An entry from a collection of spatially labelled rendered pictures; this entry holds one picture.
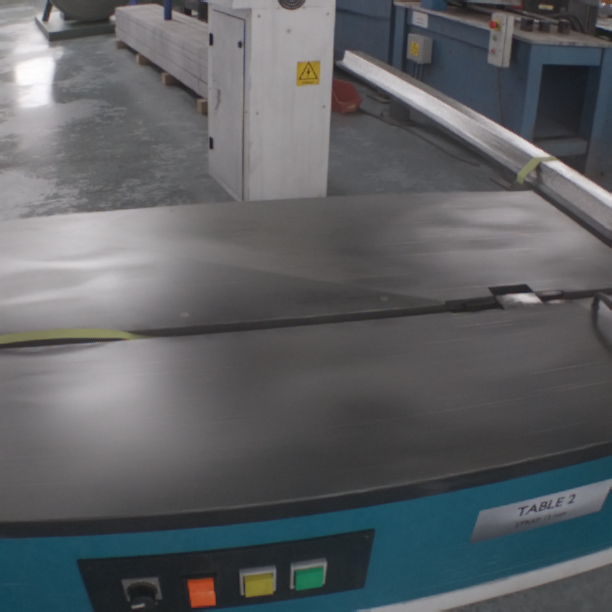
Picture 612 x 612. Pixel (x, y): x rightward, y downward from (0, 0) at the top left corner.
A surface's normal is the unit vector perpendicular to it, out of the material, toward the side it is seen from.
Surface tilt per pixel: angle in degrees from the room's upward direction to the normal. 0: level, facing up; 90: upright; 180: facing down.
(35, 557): 90
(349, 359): 0
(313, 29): 90
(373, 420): 0
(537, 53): 90
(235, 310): 0
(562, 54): 90
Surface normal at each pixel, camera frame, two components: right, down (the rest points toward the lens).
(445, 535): 0.20, 0.50
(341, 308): 0.03, -0.86
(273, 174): 0.43, 0.47
